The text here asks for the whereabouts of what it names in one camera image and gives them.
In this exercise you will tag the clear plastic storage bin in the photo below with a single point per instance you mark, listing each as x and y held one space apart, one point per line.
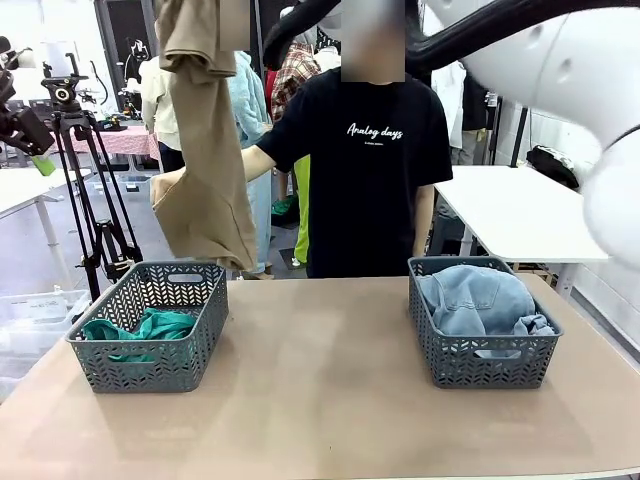
35 325

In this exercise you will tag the person's black t-shirt torso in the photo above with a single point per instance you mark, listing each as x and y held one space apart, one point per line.
370 200

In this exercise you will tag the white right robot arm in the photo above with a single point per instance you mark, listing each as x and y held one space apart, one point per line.
575 75

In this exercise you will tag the beige top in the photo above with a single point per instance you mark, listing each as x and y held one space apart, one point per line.
205 175

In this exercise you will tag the person's right forearm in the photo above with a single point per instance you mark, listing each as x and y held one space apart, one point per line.
260 162

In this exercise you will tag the mannequin in cream jacket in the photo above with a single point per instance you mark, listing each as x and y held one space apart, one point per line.
157 110

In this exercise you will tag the pink-clothed table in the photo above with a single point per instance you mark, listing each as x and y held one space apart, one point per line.
120 140

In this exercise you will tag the grey plastic lattice basket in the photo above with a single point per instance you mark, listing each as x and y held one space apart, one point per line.
150 370
480 360

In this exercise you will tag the black bag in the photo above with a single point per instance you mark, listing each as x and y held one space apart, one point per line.
552 165

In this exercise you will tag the teal top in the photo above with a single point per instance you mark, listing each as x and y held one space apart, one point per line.
160 325

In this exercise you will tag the small white table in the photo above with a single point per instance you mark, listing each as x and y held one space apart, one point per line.
25 195

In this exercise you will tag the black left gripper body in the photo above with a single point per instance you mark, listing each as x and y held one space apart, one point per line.
25 132

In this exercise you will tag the light blue denim shorts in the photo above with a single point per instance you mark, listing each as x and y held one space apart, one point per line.
475 300

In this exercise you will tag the mannequin in light blue fleece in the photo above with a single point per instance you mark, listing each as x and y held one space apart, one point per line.
252 110

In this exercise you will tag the mannequin in plaid shirt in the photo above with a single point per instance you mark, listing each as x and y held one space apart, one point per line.
295 75

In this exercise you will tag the black camera tripod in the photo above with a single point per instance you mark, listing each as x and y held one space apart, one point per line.
75 150

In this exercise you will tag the person's left forearm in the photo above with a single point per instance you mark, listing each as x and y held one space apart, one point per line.
424 220

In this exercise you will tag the neon green trousers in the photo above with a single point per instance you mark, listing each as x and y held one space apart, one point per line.
301 210

